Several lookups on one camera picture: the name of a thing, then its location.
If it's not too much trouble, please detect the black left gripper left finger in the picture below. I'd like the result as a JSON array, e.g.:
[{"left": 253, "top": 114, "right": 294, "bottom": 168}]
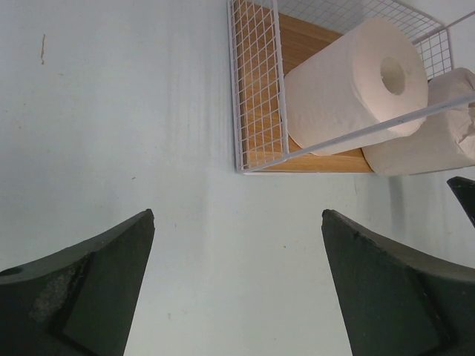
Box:
[{"left": 1, "top": 209, "right": 155, "bottom": 355}]

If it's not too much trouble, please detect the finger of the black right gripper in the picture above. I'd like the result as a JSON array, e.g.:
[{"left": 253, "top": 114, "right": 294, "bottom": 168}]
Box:
[{"left": 447, "top": 177, "right": 475, "bottom": 226}]

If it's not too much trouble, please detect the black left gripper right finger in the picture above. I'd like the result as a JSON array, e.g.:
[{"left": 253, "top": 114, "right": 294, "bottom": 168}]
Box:
[{"left": 321, "top": 210, "right": 474, "bottom": 355}]

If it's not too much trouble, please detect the plain white paper roll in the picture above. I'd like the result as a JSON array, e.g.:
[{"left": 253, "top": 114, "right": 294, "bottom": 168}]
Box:
[{"left": 284, "top": 18, "right": 428, "bottom": 148}]

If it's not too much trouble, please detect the white wire three-tier shelf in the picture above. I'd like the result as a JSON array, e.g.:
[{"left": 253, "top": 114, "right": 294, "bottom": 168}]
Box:
[{"left": 227, "top": 1, "right": 453, "bottom": 174}]

